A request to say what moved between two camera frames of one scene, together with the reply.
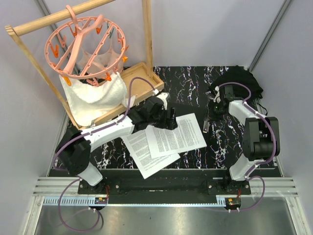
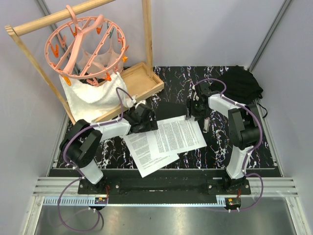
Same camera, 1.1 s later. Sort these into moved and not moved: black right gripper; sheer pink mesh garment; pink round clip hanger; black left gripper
Moved: black right gripper; black left gripper
Not moved: sheer pink mesh garment; pink round clip hanger
